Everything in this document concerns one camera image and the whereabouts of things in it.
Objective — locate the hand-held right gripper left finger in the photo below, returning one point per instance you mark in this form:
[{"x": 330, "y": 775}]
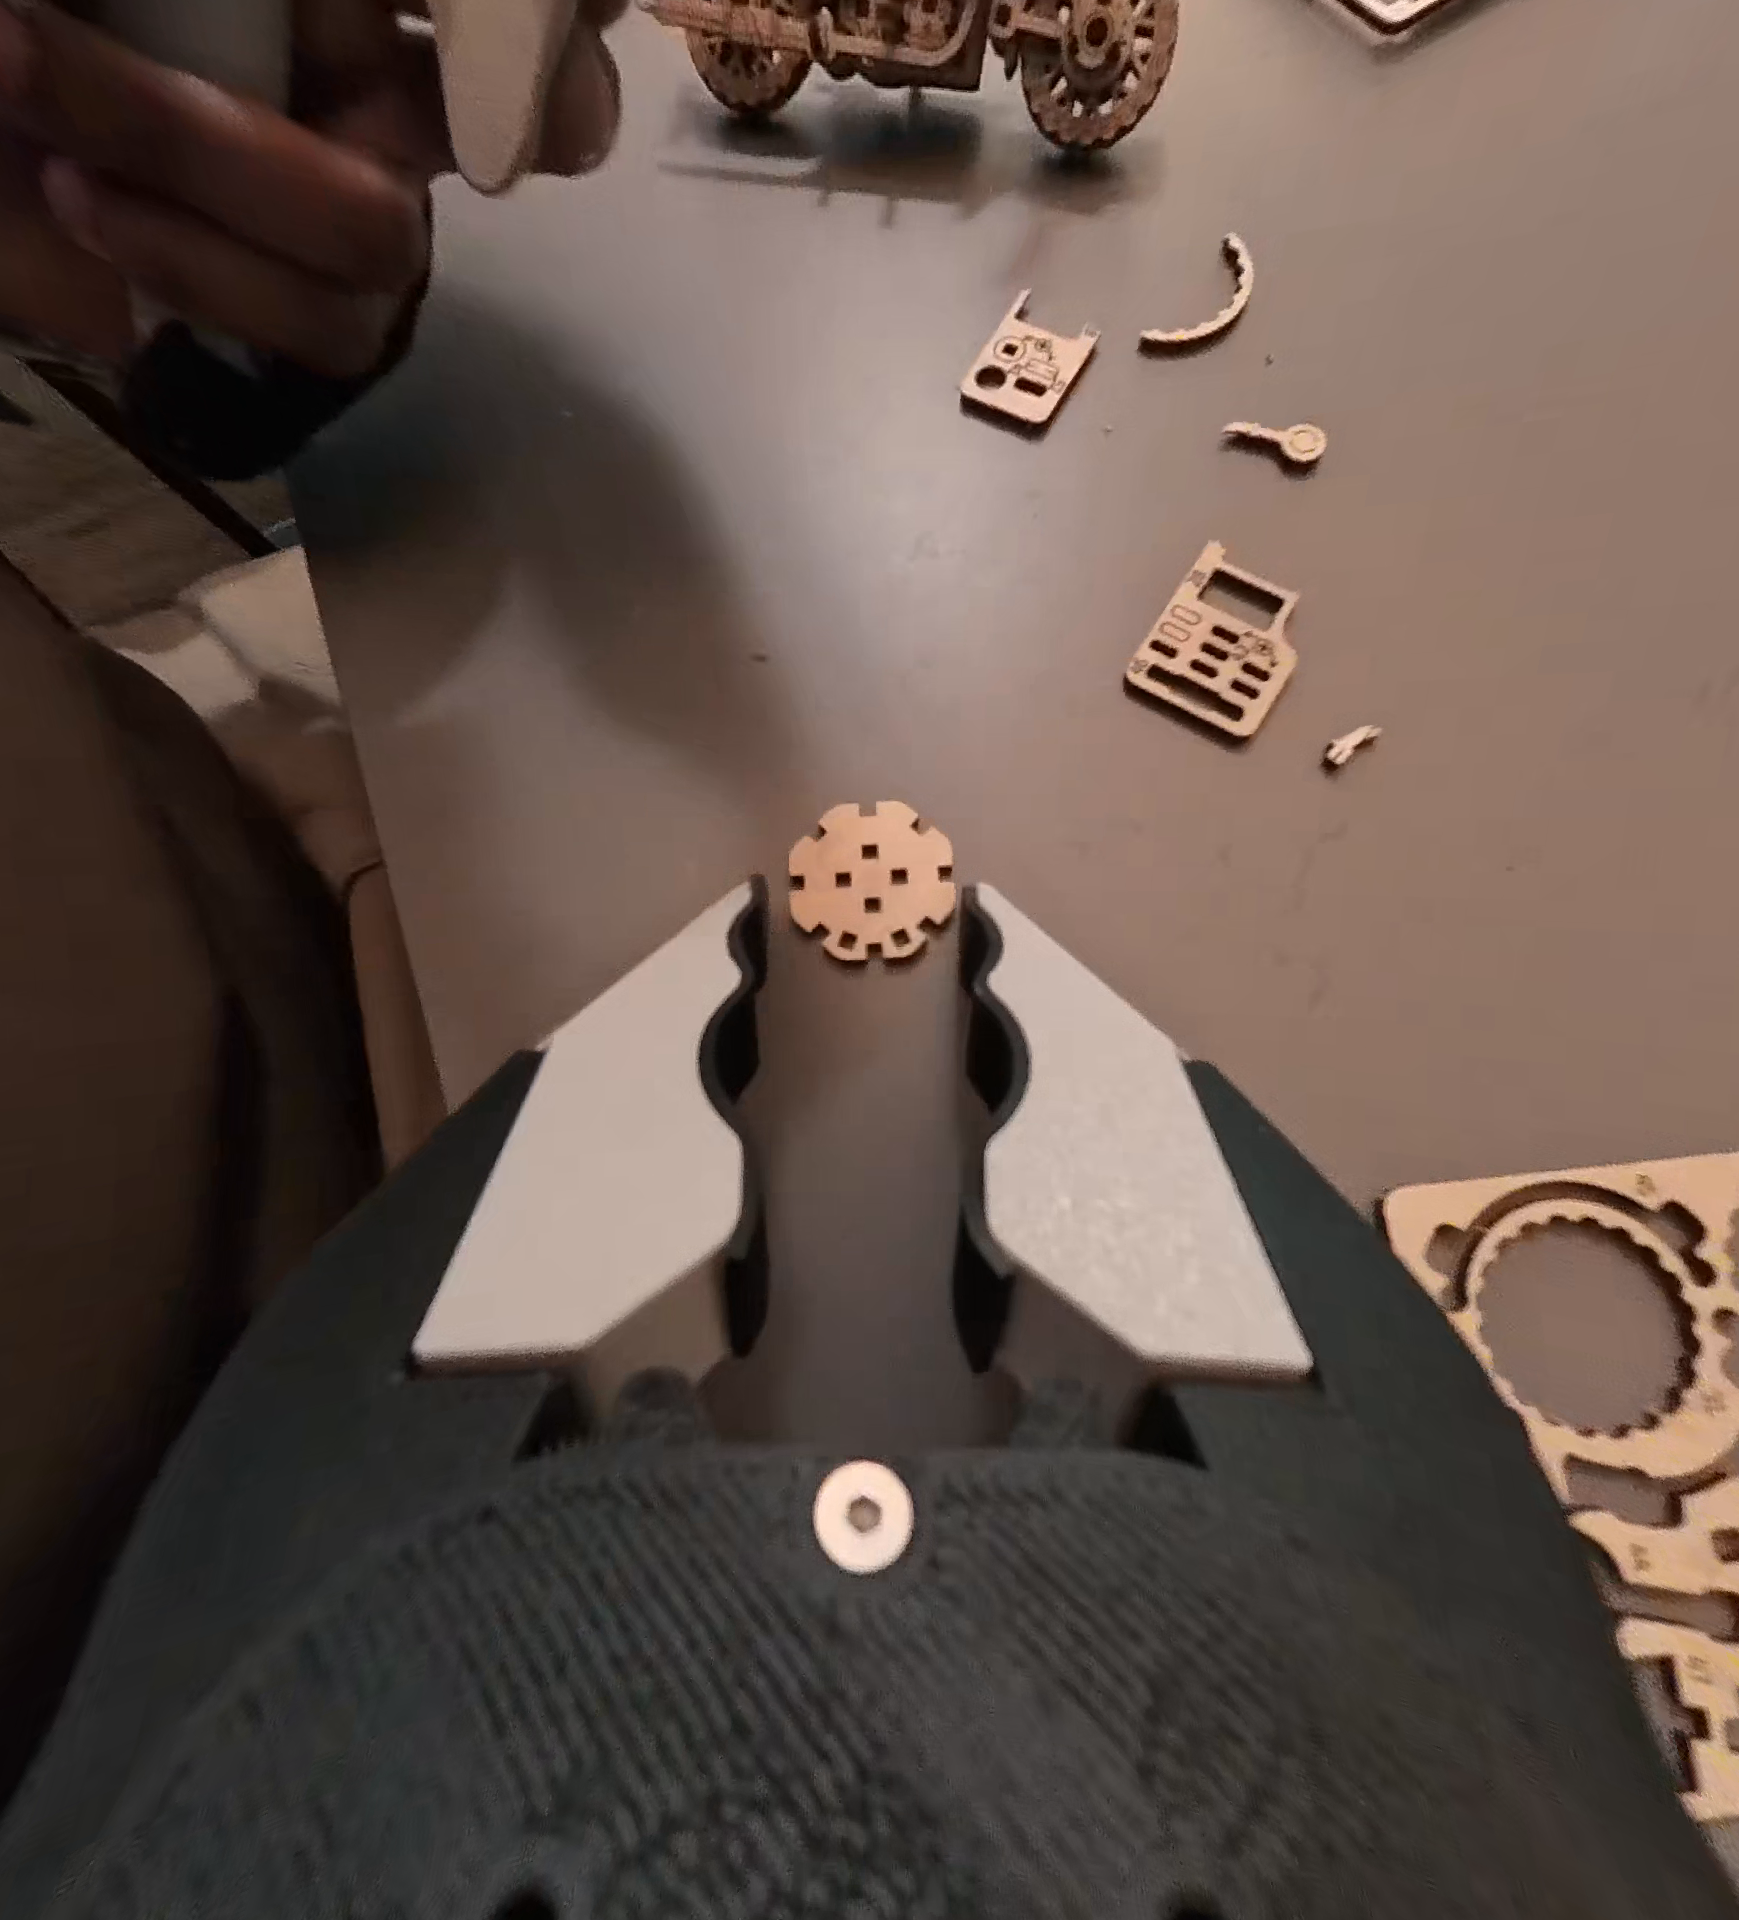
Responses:
[{"x": 614, "y": 1171}]

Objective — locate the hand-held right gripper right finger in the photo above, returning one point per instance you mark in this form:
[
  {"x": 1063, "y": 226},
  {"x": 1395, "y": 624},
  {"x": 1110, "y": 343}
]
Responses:
[{"x": 1108, "y": 1185}]

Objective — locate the round notched wooden disc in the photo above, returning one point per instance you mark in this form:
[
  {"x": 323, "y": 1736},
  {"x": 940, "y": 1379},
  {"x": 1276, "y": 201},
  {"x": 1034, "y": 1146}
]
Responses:
[{"x": 869, "y": 884}]

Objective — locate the grey desk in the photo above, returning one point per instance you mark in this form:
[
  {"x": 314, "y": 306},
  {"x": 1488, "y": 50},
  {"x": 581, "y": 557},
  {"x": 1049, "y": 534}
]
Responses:
[{"x": 810, "y": 526}]

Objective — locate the person's left hand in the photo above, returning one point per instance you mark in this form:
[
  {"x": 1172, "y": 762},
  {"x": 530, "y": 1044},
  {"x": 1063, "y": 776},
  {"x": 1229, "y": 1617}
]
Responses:
[{"x": 179, "y": 195}]

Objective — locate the wooden motorcycle model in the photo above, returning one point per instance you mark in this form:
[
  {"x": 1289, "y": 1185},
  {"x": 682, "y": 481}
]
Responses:
[{"x": 884, "y": 61}]

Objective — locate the small wooden hook piece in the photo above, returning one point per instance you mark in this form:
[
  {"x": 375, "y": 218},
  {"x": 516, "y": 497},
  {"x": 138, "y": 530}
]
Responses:
[{"x": 1349, "y": 746}]

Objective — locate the slotted wooden panel piece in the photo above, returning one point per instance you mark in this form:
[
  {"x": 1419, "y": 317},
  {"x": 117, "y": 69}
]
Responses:
[{"x": 1185, "y": 677}]

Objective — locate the person's brown clothing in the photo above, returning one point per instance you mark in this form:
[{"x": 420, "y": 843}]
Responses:
[{"x": 75, "y": 1125}]

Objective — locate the notched wooden panel piece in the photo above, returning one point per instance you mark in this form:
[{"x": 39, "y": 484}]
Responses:
[{"x": 1012, "y": 394}]

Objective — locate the wooden cutout sheet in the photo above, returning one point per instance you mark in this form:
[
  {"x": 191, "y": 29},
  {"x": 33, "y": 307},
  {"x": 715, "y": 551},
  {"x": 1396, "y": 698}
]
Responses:
[{"x": 1710, "y": 1439}]

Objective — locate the curved toothed wooden piece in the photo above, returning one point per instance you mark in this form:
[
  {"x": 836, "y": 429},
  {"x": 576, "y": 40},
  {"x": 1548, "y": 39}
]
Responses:
[{"x": 1214, "y": 319}]

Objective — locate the key-shaped wooden piece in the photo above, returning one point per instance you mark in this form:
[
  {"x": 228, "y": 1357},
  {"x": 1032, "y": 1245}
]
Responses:
[{"x": 1301, "y": 441}]

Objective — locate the wooden sheet corner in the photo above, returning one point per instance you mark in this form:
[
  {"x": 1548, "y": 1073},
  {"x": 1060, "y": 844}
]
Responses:
[{"x": 1387, "y": 12}]

